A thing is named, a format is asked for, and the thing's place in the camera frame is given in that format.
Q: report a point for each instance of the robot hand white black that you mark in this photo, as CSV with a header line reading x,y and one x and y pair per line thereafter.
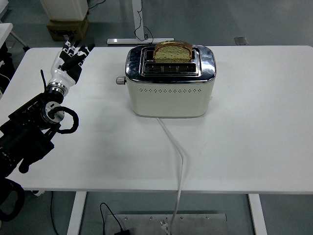
x,y
61,76

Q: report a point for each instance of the silver toaster lever knob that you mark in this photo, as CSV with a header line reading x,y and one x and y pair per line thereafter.
x,y
120,80

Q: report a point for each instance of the cream chrome two-slot toaster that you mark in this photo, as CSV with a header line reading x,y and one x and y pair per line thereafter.
x,y
168,100

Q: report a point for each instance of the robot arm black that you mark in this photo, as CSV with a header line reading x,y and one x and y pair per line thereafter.
x,y
27,132

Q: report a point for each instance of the brown cardboard box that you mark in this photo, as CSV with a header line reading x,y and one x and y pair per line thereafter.
x,y
71,28

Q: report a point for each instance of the white cabinet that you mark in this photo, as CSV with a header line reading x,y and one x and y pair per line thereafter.
x,y
64,8

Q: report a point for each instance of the small white side table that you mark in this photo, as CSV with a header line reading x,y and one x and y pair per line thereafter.
x,y
5,29

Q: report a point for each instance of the white T-shaped table stand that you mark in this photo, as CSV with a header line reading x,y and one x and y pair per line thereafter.
x,y
137,19

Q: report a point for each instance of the toasted bread slice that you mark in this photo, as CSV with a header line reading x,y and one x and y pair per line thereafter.
x,y
172,52

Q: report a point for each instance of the small white black device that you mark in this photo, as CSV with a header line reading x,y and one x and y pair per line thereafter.
x,y
38,193

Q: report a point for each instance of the white table leg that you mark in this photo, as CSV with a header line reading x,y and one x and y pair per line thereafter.
x,y
258,215
75,213

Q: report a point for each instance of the grey floor cover plate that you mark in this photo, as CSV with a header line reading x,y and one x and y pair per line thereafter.
x,y
241,40

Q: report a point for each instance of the grey metal plate with screws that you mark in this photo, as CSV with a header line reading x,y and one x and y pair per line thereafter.
x,y
195,224

